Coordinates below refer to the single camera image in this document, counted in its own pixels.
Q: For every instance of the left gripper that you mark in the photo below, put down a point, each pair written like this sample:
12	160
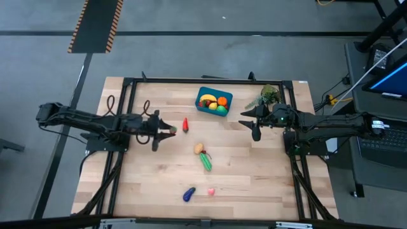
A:
151	127

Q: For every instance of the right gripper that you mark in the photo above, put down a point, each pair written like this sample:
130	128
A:
276	116

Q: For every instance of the red toy chili pepper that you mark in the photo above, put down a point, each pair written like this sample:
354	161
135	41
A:
185	125

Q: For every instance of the orange toy orange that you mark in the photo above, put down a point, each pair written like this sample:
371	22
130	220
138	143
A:
222	101

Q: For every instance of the tan toy potato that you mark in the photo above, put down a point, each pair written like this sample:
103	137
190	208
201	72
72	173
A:
198	148

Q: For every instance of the yellow toy banana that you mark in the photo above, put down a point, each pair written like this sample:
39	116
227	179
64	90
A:
208	97

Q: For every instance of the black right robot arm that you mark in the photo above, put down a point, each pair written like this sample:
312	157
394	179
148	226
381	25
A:
334	124

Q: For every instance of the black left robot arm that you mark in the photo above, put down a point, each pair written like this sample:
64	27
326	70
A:
89	122

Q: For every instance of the teal plastic tupperware container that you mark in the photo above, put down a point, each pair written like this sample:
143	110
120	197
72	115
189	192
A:
219	91

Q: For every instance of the green leafy toy vegetable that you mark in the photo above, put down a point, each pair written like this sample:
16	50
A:
270	93

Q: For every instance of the red toy cherry with stem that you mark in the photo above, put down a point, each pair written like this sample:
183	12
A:
203	152

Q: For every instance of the purple toy eggplant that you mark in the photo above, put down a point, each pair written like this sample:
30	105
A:
188	195

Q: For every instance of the pink toy peach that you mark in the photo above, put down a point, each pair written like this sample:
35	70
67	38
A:
211	191

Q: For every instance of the yellow plug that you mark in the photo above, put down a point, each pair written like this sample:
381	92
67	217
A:
332	100

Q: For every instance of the black side desk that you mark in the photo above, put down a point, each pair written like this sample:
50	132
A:
357	82

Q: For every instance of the black orange-striped floor mat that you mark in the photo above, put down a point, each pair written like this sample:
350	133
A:
95	25

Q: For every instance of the black laptop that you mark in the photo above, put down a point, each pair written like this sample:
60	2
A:
381	149

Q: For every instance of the black power adapter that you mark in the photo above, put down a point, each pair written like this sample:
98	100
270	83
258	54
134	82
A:
380	57

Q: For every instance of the black crossbeam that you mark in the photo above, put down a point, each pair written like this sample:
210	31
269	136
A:
47	221

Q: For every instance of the monitor with blue screen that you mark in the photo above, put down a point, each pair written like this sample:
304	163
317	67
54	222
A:
394	81

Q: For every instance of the black chair leg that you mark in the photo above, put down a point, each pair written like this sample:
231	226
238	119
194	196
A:
11	145

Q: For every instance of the black stand beam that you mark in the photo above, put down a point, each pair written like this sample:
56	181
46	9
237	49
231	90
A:
381	28

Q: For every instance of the black aluminium table frame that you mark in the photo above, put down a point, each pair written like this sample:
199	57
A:
175	80

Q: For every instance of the silver frame bracket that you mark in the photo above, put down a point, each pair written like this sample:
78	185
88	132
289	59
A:
117	223
292	225

